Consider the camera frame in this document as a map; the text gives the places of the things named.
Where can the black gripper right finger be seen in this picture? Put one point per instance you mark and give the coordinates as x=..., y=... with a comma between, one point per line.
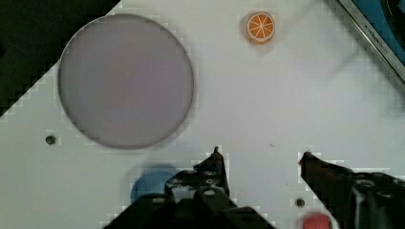
x=356, y=200

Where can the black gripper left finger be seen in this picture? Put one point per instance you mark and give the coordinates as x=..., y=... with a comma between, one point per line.
x=192, y=199

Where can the red toy piece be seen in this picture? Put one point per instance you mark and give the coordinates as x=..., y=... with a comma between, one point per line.
x=316, y=221

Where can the blue bowl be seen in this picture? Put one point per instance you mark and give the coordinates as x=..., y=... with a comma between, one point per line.
x=152, y=182

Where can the grey round plate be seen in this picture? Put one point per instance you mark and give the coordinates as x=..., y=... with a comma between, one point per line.
x=125, y=81

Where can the orange slice toy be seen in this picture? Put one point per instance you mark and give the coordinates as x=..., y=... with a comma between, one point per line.
x=260, y=27

